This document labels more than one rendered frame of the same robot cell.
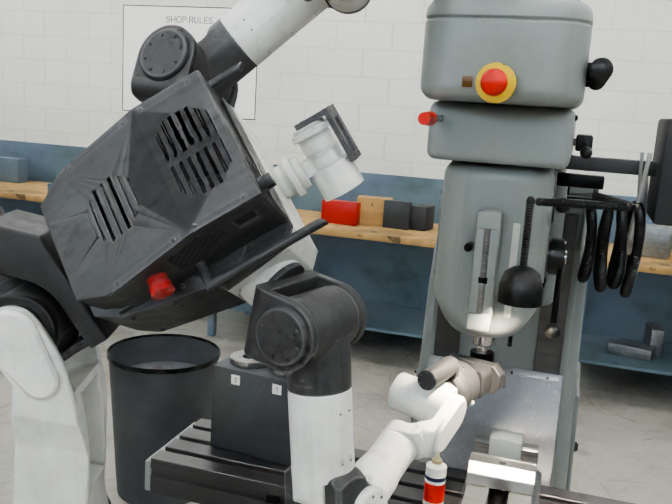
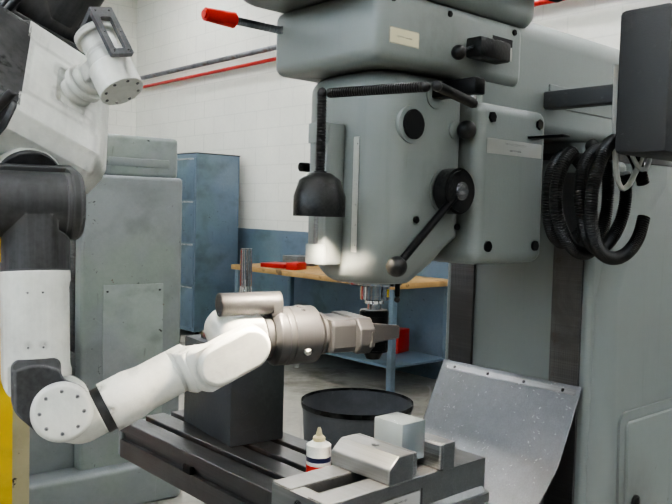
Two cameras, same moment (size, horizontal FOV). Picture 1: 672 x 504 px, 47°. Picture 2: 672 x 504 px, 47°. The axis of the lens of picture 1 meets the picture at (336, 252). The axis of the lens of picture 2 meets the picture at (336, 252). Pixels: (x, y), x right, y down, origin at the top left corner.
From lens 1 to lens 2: 0.99 m
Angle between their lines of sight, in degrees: 32
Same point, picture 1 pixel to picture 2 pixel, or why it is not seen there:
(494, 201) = (338, 115)
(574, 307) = (592, 295)
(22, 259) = not seen: outside the picture
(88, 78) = not seen: hidden behind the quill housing
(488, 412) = (489, 428)
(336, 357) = (24, 231)
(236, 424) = (196, 397)
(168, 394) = not seen: hidden behind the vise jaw
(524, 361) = (539, 368)
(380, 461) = (124, 374)
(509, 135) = (330, 31)
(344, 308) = (45, 185)
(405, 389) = (213, 320)
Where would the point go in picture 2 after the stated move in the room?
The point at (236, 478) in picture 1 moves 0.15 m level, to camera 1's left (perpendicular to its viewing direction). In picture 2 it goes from (166, 444) to (112, 431)
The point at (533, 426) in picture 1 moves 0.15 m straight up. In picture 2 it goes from (535, 449) to (538, 366)
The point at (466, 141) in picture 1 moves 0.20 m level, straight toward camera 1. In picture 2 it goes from (299, 48) to (196, 22)
